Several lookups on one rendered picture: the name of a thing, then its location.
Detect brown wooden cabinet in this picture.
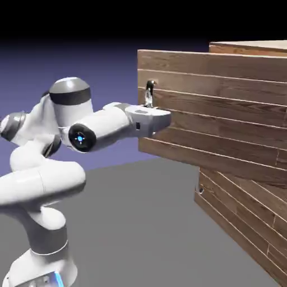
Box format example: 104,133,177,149
194,39,287,287

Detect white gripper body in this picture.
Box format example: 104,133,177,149
124,104,173,138

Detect wooden plank cabinet door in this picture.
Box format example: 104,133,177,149
194,167,287,287
137,49,287,188

